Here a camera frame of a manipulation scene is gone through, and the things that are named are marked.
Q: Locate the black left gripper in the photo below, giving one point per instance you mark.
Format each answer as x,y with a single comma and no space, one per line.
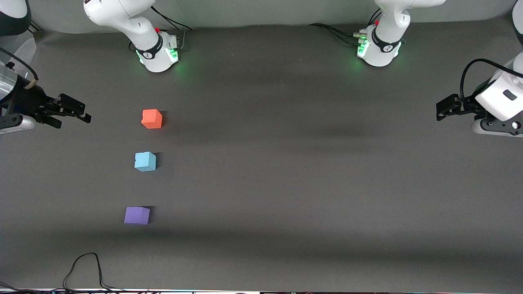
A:
466,104

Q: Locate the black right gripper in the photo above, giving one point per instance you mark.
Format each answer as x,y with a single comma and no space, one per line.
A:
29,101

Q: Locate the light blue foam block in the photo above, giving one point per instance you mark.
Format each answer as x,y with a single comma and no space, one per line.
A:
145,161

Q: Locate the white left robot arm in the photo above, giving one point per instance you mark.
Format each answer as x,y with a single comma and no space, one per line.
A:
382,51

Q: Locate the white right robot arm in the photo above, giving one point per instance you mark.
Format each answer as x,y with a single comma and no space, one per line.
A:
152,53

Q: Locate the orange foam block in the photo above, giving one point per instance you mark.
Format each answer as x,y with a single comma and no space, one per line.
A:
151,119

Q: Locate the purple foam block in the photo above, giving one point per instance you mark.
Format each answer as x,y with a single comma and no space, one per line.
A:
137,215

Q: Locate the translucent white plastic object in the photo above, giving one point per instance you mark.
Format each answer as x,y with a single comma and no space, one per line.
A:
22,51

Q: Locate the dark grey table mat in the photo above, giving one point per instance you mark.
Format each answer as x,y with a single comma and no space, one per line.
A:
278,196

